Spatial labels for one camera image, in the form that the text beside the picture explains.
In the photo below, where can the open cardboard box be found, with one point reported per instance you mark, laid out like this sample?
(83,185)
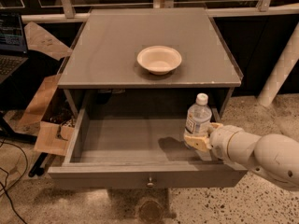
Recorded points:
(47,106)

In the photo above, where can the open laptop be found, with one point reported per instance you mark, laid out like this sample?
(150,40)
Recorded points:
(13,45)

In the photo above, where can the white paper bowl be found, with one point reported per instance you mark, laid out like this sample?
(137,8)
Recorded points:
(159,60)

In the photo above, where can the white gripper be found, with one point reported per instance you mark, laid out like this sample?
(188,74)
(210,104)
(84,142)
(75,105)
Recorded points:
(220,142)

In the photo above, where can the clear plastic water bottle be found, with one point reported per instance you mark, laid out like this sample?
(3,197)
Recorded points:
(197,121)

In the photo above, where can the round metal drawer knob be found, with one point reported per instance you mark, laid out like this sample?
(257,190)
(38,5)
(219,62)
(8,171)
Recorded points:
(150,183)

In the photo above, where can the grey cabinet with glass top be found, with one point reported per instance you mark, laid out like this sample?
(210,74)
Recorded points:
(105,54)

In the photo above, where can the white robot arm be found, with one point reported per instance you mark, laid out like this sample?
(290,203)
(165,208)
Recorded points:
(273,157)

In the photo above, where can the grey open top drawer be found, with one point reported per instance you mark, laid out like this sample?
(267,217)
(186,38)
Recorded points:
(111,151)

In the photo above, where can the white diagonal support post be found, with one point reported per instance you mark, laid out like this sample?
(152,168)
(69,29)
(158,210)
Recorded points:
(286,62)

